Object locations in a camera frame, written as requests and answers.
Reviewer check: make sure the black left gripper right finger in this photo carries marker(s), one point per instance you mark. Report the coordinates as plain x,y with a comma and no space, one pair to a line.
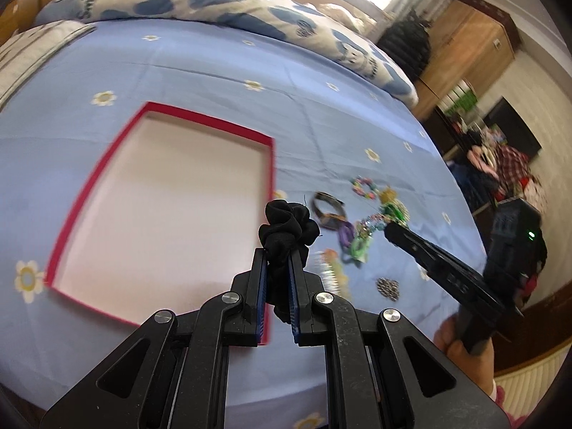
382,372

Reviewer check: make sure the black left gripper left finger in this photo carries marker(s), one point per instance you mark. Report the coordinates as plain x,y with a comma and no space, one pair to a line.
172,371

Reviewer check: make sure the black velvet scrunchie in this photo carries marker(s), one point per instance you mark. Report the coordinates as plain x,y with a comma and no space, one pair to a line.
289,229

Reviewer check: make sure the red shallow jewelry tray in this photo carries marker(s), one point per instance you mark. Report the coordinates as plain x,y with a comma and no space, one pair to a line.
169,215

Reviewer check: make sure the person's right hand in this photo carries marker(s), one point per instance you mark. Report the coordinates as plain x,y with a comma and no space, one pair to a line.
479,367

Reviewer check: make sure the silver rhinestone heart clip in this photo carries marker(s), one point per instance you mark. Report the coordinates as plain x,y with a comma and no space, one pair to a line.
388,288

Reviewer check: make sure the yellow hair comb clip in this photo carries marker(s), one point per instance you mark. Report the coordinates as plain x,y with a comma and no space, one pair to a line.
333,277

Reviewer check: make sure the wooden wardrobe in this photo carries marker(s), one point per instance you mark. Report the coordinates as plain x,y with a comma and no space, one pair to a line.
473,41

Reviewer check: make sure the white blue heart duvet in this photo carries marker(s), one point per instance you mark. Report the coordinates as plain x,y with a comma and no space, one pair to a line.
284,20

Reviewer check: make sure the grey striped pillow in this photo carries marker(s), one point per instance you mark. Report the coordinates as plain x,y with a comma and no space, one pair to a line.
24,53

